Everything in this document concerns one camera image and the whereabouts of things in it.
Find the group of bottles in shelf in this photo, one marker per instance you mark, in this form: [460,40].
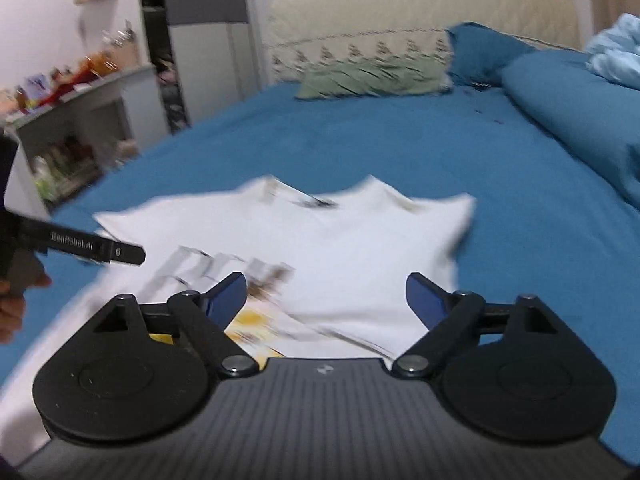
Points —
[62,162]

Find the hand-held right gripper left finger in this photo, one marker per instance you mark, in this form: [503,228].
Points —
[227,296]

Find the beige covered headboard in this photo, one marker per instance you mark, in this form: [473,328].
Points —
[400,15]

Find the person's left hand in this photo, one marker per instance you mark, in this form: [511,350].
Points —
[11,317]

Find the light blue blanket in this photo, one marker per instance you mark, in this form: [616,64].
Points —
[617,50]

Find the blue duvet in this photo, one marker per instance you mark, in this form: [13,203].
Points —
[575,105]

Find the blue bed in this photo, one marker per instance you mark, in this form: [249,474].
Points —
[400,150]

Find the white shelf unit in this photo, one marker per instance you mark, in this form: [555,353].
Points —
[135,100]

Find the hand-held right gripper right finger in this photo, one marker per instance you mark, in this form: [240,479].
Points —
[425,301]

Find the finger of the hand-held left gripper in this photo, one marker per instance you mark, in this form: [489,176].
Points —
[90,247]

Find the row of toy figures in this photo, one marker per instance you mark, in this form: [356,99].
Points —
[75,72]

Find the blue pillow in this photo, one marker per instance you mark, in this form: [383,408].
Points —
[480,50]

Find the grey and white wardrobe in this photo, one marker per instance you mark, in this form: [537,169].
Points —
[205,35]

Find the white printed t-shirt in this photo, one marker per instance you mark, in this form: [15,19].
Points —
[360,260]

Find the green pillow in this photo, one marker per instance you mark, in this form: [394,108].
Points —
[380,77]

